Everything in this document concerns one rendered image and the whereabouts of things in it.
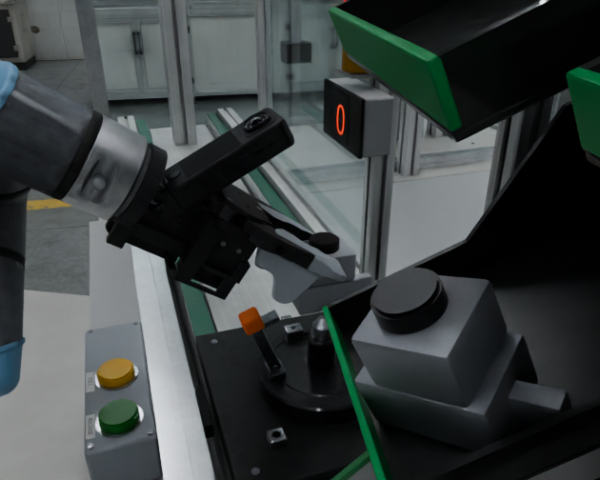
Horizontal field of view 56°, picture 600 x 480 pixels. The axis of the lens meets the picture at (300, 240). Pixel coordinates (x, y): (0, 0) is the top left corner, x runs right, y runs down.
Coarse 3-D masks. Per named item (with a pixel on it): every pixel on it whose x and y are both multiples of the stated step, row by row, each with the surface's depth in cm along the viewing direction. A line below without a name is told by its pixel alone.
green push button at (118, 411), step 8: (120, 400) 59; (128, 400) 59; (104, 408) 58; (112, 408) 58; (120, 408) 58; (128, 408) 58; (136, 408) 59; (104, 416) 57; (112, 416) 57; (120, 416) 57; (128, 416) 57; (136, 416) 58; (104, 424) 57; (112, 424) 56; (120, 424) 56; (128, 424) 57; (112, 432) 57
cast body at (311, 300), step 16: (304, 240) 57; (320, 240) 54; (336, 240) 54; (336, 256) 54; (352, 256) 54; (352, 272) 55; (368, 272) 59; (320, 288) 55; (336, 288) 55; (352, 288) 56; (304, 304) 55; (320, 304) 55
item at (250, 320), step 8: (248, 312) 56; (256, 312) 56; (272, 312) 57; (240, 320) 56; (248, 320) 55; (256, 320) 55; (264, 320) 57; (272, 320) 56; (248, 328) 55; (256, 328) 56; (264, 328) 56; (256, 336) 57; (264, 336) 57; (256, 344) 57; (264, 344) 57; (264, 352) 58; (272, 352) 58; (272, 360) 59; (272, 368) 59
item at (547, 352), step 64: (576, 128) 30; (512, 192) 31; (576, 192) 31; (448, 256) 32; (512, 256) 32; (576, 256) 30; (512, 320) 29; (576, 320) 27; (576, 384) 24; (384, 448) 26; (448, 448) 24; (512, 448) 21; (576, 448) 22
